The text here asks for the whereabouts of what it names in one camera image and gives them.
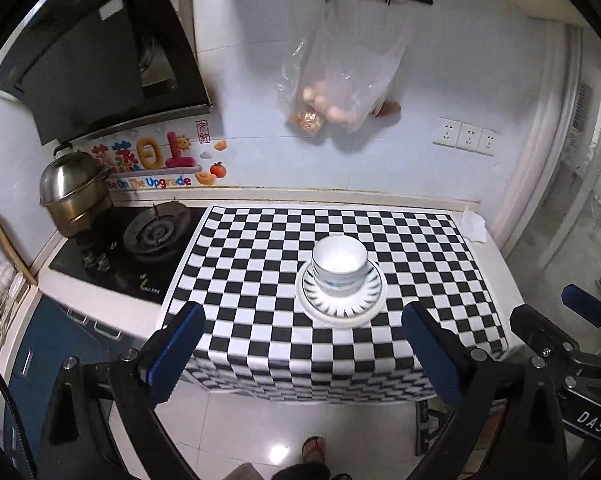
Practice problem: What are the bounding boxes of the black range hood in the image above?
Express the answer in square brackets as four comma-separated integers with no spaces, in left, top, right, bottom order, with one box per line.
[0,0,214,147]

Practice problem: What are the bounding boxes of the clear plastic bag of eggs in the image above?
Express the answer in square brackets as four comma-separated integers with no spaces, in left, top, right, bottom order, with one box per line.
[278,0,414,136]

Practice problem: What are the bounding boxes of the blue leaf pattern plate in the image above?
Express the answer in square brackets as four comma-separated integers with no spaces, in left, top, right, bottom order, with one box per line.
[302,260,383,311]

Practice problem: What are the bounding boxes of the white wall power socket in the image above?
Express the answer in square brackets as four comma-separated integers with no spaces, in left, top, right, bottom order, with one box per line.
[433,116,462,148]
[477,128,500,157]
[455,122,483,153]

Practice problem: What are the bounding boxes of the white cup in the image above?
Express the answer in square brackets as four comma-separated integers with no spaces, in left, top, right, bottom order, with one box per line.
[315,270,367,300]

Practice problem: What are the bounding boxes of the stainless steel steamer pot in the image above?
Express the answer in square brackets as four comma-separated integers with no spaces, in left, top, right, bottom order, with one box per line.
[39,145,116,237]

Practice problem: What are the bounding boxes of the black gas stove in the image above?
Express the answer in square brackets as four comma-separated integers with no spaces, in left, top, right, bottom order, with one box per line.
[48,201,208,306]

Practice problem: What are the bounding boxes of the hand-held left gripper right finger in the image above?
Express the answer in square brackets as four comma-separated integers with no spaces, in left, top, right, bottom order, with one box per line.
[401,302,566,480]

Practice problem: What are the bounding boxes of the blue kitchen cabinet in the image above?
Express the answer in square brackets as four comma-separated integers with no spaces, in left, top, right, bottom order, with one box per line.
[0,292,146,480]

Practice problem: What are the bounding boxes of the colourful lettering wall sticker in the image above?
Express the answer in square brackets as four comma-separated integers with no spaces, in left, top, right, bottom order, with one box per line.
[91,130,204,191]

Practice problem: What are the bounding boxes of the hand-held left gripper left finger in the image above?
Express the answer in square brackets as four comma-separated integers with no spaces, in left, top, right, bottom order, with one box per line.
[40,301,206,480]

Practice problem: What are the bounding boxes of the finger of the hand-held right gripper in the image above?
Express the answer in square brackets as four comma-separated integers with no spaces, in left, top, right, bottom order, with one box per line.
[509,305,581,361]
[561,284,601,341]

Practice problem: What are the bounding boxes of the white crumpled paper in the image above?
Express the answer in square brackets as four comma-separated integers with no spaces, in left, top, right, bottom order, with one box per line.
[459,208,489,243]

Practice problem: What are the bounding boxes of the person's dark shorts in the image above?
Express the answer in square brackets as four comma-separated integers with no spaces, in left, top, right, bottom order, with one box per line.
[230,461,354,480]

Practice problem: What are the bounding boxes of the glass sliding door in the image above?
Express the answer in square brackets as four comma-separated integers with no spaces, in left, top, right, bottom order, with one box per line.
[501,25,601,311]

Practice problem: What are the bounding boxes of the person's foot in sandal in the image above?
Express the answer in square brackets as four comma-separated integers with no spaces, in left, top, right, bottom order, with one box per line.
[302,436,326,463]

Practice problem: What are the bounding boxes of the white plate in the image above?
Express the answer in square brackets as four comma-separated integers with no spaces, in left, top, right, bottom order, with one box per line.
[295,260,387,328]

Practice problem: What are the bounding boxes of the wooden stick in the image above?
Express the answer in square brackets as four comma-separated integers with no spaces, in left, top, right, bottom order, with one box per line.
[0,187,38,286]

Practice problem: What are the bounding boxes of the white bowl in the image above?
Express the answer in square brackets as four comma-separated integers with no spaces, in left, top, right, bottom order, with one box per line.
[311,234,369,286]

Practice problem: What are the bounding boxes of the black white checkered tablecloth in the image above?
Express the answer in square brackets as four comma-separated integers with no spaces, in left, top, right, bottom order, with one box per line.
[158,205,509,403]

